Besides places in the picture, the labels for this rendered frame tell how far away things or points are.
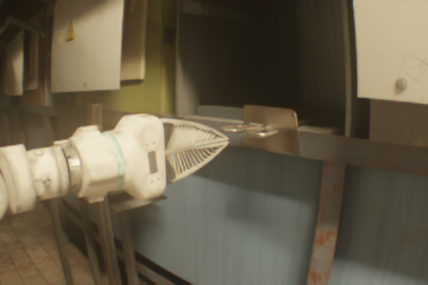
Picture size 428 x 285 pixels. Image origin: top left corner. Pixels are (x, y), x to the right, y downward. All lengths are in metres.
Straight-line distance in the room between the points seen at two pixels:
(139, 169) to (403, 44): 0.38
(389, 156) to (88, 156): 0.47
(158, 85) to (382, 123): 0.61
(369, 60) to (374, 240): 0.39
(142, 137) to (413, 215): 0.52
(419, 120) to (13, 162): 0.58
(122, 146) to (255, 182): 0.50
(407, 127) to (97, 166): 0.48
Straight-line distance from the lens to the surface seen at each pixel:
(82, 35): 1.15
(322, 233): 0.70
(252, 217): 0.87
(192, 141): 0.48
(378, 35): 0.48
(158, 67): 0.96
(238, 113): 0.81
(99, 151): 0.38
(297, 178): 0.77
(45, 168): 0.36
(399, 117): 0.59
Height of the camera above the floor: 0.95
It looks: 10 degrees down
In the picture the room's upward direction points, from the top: straight up
